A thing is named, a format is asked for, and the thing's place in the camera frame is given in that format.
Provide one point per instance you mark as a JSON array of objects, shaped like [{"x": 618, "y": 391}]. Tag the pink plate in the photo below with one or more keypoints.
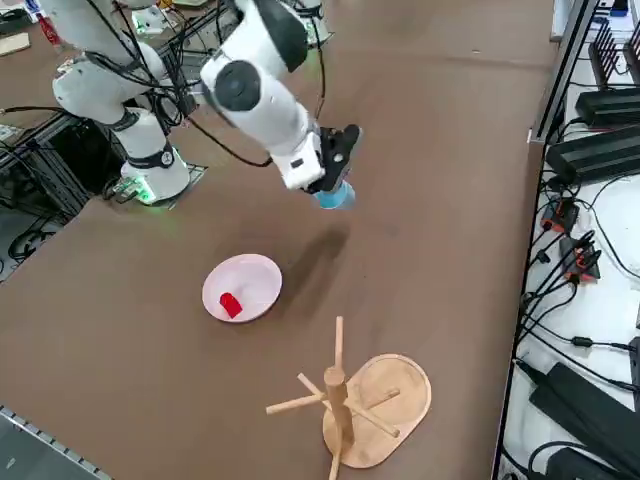
[{"x": 255, "y": 280}]

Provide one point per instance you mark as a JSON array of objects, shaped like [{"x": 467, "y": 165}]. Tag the aluminium frame rail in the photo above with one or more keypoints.
[{"x": 560, "y": 80}]

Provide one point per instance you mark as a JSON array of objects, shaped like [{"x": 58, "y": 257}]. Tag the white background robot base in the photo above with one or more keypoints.
[{"x": 147, "y": 22}]

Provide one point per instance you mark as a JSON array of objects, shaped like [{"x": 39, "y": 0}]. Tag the dark slotted stand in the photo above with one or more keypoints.
[{"x": 607, "y": 60}]

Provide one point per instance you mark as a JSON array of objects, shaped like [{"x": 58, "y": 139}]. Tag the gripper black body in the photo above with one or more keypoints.
[{"x": 342, "y": 142}]

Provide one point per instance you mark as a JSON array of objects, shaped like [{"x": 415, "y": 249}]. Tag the aluminium table edge rail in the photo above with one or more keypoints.
[{"x": 50, "y": 437}]

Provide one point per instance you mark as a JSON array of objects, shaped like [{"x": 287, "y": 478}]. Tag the orange black plug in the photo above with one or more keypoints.
[
  {"x": 560, "y": 215},
  {"x": 580, "y": 260}
]

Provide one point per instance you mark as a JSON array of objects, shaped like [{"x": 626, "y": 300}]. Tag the red block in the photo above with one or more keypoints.
[{"x": 231, "y": 305}]

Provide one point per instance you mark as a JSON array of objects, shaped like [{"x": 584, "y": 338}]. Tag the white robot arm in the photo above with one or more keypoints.
[
  {"x": 260, "y": 105},
  {"x": 320, "y": 32}
]

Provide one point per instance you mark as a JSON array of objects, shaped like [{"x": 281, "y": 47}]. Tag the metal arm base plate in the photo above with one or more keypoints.
[{"x": 197, "y": 172}]

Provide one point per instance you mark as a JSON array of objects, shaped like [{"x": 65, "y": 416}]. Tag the blue plastic cup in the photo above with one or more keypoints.
[{"x": 337, "y": 200}]

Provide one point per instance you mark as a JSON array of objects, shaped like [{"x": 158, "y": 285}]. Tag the wooden cup rack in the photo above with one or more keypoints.
[{"x": 385, "y": 395}]

